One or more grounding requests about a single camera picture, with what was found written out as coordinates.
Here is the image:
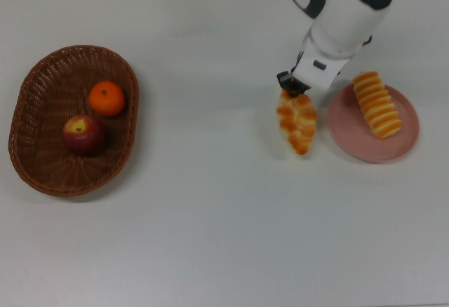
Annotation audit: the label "red toy apple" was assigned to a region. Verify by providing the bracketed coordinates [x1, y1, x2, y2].
[62, 114, 106, 157]

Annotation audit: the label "pink plate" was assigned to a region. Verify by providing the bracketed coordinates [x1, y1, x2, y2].
[327, 83, 421, 163]

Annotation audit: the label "orange toy mandarin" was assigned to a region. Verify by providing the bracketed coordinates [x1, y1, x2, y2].
[88, 81, 126, 117]

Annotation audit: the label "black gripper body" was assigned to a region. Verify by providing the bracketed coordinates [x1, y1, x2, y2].
[284, 79, 310, 98]

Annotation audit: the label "striped toy bread roll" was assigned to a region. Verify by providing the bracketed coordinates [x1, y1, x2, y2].
[351, 71, 403, 139]

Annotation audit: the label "braided toy bread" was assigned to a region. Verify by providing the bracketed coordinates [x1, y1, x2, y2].
[276, 89, 318, 157]

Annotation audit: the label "brown woven basket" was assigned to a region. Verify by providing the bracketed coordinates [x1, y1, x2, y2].
[7, 43, 140, 198]

